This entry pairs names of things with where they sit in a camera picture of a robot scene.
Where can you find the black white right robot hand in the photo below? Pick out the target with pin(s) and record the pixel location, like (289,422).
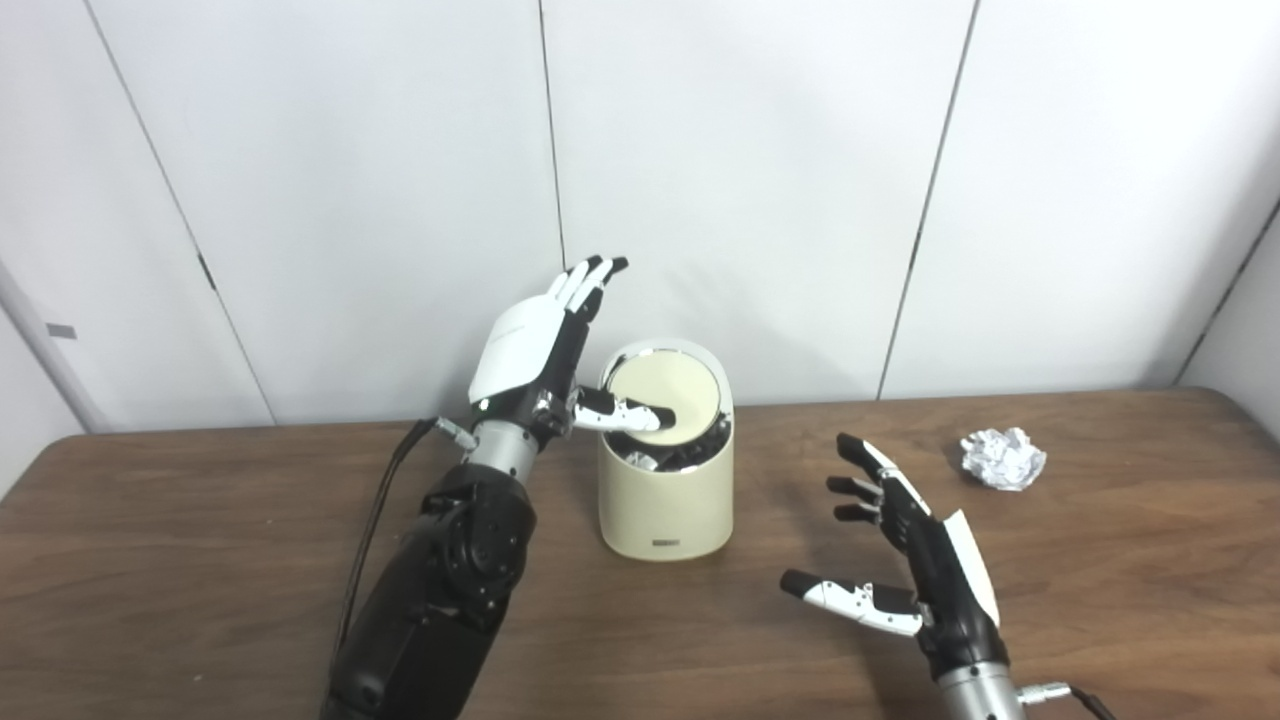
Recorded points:
(940,570)

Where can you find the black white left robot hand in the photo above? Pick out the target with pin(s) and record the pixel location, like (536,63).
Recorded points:
(520,350)

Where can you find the white paper ball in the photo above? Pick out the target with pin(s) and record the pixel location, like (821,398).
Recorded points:
(1003,459)

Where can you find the cream round bin lid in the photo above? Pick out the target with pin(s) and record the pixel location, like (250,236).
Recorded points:
(680,385)

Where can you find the cream-colored round bin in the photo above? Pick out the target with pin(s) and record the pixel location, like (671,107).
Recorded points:
(665,500)

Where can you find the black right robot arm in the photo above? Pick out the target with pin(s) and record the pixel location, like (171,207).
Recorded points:
(980,695)

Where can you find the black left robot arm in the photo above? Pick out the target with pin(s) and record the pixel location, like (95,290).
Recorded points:
(440,590)

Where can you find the small gray wall tag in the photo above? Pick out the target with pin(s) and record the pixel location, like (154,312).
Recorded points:
(61,331)

